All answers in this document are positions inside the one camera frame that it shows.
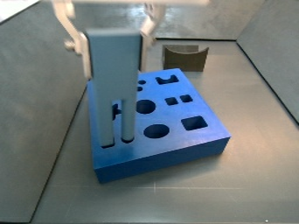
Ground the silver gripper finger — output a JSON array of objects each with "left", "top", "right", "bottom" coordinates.
[
  {"left": 141, "top": 3, "right": 166, "bottom": 72},
  {"left": 51, "top": 0, "right": 93, "bottom": 80}
]

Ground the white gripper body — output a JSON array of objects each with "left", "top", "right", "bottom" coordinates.
[{"left": 43, "top": 0, "right": 212, "bottom": 5}]

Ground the blue shape-hole board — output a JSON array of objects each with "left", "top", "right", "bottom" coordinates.
[{"left": 89, "top": 69, "right": 230, "bottom": 183}]

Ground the black curved holder stand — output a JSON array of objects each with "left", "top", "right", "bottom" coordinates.
[{"left": 163, "top": 45, "right": 210, "bottom": 72}]

